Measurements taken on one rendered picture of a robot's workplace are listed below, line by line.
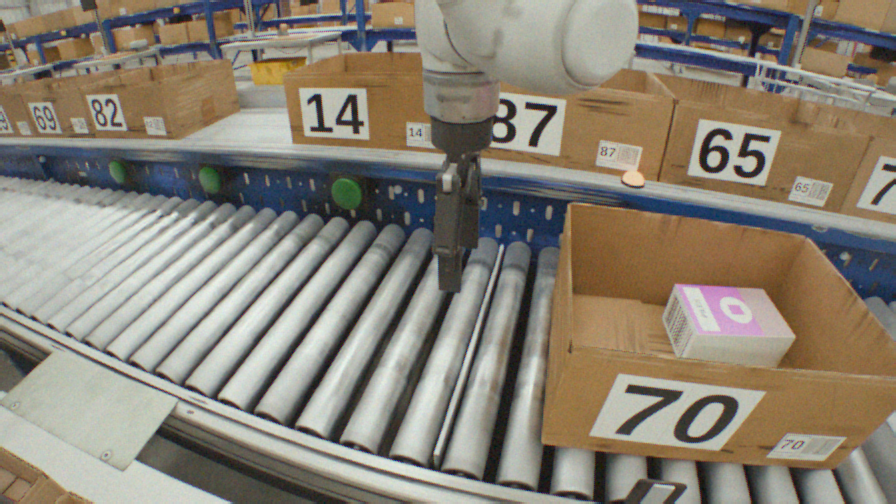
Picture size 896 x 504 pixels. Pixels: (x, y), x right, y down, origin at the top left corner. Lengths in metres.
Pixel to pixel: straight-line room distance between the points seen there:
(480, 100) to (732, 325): 0.45
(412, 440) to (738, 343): 0.45
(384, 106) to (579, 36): 0.64
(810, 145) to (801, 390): 0.54
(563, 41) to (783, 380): 0.37
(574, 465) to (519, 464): 0.06
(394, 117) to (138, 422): 0.68
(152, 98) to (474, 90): 0.99
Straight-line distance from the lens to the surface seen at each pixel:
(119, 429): 0.67
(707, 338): 0.62
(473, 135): 0.49
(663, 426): 0.50
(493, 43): 0.31
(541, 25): 0.28
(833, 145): 0.96
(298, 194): 1.03
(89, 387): 0.76
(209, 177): 1.12
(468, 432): 0.53
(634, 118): 0.82
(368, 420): 0.55
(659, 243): 0.68
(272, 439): 0.58
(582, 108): 0.80
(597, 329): 0.66
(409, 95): 0.85
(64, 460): 0.69
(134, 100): 1.36
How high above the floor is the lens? 1.20
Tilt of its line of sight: 34 degrees down
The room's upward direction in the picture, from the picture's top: straight up
